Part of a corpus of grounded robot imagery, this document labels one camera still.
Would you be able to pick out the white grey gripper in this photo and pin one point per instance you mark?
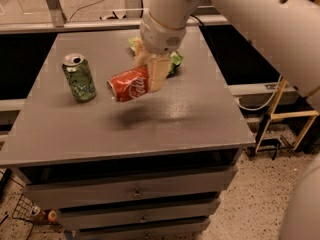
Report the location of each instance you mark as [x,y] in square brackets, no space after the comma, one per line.
[159,37]

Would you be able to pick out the red coke can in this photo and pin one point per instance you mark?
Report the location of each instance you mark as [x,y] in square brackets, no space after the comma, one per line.
[129,85]

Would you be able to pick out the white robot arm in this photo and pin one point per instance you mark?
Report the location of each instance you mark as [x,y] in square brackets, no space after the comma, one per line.
[285,32]

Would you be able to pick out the green soda can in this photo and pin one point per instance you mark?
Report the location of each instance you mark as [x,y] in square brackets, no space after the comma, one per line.
[78,76]

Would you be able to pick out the can in basket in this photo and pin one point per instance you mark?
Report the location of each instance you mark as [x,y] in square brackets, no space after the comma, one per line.
[37,213]

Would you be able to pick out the green chip bag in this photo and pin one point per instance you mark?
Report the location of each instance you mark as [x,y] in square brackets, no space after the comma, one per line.
[175,57]

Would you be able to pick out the grey drawer cabinet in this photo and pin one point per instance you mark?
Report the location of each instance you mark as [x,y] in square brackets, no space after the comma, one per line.
[148,167]

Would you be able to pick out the orange fruit in basket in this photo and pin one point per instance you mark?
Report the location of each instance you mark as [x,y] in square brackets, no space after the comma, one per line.
[52,216]

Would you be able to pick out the metal railing frame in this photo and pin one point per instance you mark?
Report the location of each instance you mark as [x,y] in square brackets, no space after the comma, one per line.
[43,16]

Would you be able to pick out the yellow metal cart frame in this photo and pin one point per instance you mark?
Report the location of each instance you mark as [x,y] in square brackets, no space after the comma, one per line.
[271,115]

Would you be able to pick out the wire basket on floor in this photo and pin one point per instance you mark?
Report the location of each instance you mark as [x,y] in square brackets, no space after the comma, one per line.
[22,210]

